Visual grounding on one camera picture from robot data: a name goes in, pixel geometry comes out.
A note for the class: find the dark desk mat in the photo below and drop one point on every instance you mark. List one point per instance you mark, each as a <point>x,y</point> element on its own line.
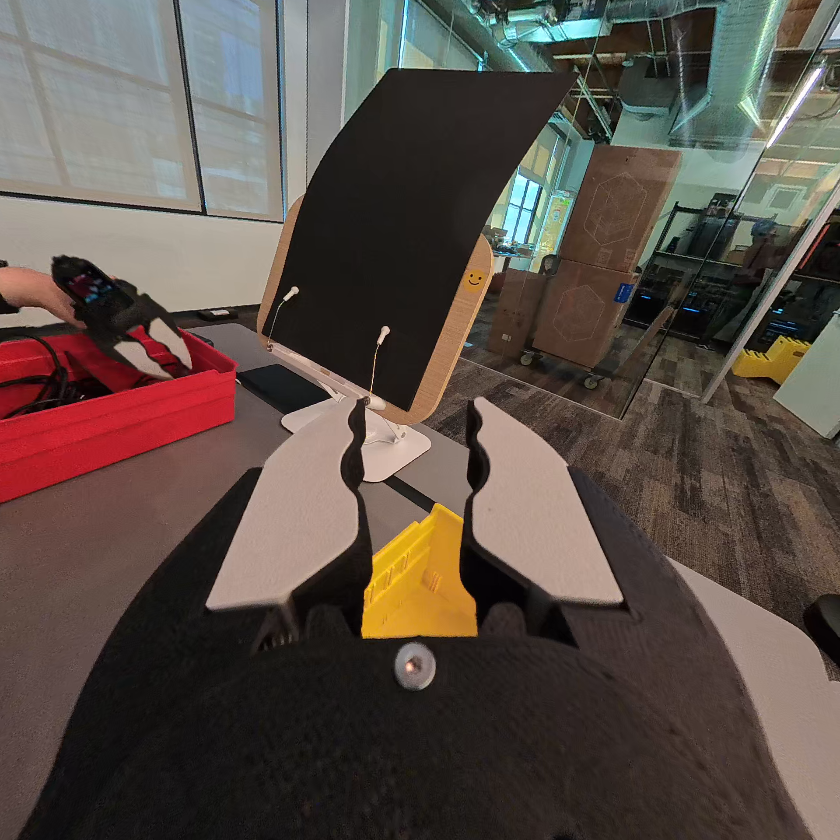
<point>275,387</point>

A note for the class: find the large gridded window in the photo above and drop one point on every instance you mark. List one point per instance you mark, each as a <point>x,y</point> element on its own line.
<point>98,98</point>

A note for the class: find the yellow plastic bin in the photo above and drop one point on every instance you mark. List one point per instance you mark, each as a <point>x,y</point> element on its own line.
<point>420,590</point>

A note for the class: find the person's left hand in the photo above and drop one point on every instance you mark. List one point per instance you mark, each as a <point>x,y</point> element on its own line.
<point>33,289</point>

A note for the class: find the large cardboard box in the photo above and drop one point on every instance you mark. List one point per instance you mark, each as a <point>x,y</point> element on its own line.
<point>584,315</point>
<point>617,210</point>

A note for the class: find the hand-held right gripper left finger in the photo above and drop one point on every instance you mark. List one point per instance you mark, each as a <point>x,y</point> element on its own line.
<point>295,525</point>

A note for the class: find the black storage rack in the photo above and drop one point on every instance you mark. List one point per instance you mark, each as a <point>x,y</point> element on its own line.
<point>689,262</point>

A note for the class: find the white door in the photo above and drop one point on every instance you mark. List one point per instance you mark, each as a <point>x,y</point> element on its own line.
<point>814,387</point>

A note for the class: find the red plastic bin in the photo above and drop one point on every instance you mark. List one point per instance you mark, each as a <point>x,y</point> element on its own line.
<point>131,420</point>

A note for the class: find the black cover sheet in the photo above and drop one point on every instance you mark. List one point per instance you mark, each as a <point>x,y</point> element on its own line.
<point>407,229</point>

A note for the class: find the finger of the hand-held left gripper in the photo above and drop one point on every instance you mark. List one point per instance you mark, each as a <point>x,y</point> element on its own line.
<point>172,344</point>
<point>148,361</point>

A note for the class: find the yellow step stool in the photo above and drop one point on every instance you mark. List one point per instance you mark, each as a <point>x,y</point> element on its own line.
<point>768,361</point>

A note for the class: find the black floor outlet box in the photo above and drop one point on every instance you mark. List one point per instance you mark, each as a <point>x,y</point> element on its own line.
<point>216,314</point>

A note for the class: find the black wristband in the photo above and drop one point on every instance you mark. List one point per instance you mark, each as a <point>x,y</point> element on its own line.
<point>3,289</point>

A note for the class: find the wheeled dolly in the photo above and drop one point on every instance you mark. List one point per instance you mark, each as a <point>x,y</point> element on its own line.
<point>592,380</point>

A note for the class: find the silver ceiling duct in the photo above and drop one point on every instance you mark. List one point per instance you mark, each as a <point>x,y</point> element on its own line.
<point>735,65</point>

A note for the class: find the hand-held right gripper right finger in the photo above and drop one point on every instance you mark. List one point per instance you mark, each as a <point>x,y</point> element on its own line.
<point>544,525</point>

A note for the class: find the yellow smiley sticker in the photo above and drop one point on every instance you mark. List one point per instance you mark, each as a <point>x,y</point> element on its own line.
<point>475,281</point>

